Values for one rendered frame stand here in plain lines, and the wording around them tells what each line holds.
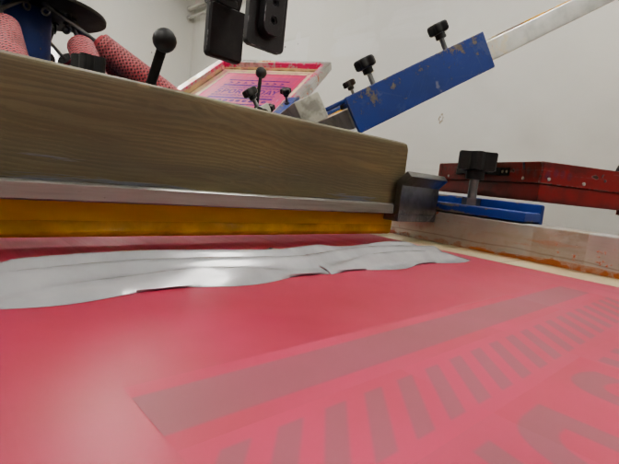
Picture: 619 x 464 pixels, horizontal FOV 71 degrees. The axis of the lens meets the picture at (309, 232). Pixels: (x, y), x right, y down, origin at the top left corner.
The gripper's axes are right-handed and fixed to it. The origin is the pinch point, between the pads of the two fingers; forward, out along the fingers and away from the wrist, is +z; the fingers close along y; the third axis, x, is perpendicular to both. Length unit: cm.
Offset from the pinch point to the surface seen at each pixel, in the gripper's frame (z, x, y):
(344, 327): 16.4, -5.7, 17.9
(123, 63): -10, 15, -66
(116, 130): 8.9, -9.0, 1.1
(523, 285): 16.2, 12.3, 17.9
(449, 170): 2, 106, -42
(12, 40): -7, -5, -59
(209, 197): 12.5, -3.1, 2.4
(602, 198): 7, 102, 1
